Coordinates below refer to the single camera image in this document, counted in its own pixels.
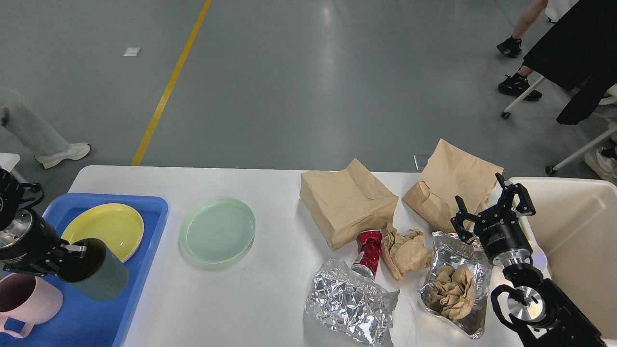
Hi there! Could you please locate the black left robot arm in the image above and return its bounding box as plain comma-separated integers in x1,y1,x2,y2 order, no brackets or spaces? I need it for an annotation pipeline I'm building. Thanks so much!
0,169,88,277

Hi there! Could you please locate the white sneaker at right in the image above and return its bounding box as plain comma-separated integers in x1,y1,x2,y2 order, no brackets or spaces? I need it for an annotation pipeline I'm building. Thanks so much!
584,147,617,186

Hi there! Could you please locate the yellow plate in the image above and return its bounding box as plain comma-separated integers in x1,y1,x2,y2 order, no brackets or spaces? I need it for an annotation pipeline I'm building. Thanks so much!
61,203,145,263

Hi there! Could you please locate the right brown paper bag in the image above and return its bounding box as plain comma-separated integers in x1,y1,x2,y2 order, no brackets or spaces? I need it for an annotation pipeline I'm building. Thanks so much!
402,139,503,233

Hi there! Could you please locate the mint green plate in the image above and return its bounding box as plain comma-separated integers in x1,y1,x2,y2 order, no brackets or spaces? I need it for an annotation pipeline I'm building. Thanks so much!
179,196,255,264

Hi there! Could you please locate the crushed red can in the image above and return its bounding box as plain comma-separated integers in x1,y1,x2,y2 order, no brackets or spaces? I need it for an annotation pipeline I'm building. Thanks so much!
350,230,383,280

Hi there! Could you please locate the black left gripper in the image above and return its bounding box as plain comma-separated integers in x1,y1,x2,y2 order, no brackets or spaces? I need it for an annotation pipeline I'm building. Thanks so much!
0,209,88,277

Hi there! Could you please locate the left brown paper bag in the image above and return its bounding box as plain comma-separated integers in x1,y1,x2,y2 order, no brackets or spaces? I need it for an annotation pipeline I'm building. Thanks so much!
300,159,399,251

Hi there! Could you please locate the dark teal mug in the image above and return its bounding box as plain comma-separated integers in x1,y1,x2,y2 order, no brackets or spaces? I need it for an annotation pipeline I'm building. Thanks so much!
57,239,128,301

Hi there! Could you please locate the crumpled foil sheet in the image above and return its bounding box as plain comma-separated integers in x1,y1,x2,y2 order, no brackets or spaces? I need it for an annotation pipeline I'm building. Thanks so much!
304,259,399,347

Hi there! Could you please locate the person with black shoes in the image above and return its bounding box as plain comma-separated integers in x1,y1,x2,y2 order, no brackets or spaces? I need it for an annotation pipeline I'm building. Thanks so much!
496,0,548,97

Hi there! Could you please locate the person in grey trousers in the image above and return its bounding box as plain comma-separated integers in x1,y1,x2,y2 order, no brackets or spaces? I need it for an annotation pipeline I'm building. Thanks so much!
0,86,91,169

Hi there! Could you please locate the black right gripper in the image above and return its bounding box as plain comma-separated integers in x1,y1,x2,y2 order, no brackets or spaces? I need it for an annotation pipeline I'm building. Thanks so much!
450,173,536,265

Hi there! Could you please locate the black jacket on chair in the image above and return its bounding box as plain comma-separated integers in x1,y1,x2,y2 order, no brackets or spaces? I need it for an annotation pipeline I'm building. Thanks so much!
523,0,617,125

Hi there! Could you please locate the beige plastic bin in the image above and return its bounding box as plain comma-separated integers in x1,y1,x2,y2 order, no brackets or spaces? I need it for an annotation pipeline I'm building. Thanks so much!
511,177,617,347

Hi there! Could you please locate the foil bag with paper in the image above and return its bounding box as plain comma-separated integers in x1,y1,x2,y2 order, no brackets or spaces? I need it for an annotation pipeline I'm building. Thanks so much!
419,231,493,340

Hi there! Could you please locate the white rolling chair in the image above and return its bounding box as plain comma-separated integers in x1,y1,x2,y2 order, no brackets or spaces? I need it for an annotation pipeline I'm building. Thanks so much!
500,76,616,176

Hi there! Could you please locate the blue plastic tray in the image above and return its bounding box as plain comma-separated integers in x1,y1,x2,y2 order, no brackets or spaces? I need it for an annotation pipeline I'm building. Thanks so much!
0,193,168,347

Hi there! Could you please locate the crumpled brown paper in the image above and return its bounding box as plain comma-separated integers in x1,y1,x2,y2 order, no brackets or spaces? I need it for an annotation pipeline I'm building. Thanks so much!
381,223,431,283

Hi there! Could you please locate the white paper cup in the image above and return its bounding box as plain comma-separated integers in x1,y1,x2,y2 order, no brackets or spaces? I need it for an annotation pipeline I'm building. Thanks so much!
529,241,548,272

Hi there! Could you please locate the white table at left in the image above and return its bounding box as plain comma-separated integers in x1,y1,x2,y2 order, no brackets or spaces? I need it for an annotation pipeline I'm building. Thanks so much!
0,152,27,183

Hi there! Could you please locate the brown paper bag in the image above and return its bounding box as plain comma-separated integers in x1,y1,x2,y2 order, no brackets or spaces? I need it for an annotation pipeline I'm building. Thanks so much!
402,139,503,233
300,159,399,251

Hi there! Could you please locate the pink mug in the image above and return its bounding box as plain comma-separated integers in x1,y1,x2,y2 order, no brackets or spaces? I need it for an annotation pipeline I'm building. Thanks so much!
0,274,64,338

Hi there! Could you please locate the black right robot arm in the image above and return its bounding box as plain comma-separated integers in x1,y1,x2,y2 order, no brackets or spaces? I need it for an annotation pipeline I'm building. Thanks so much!
450,173,605,347

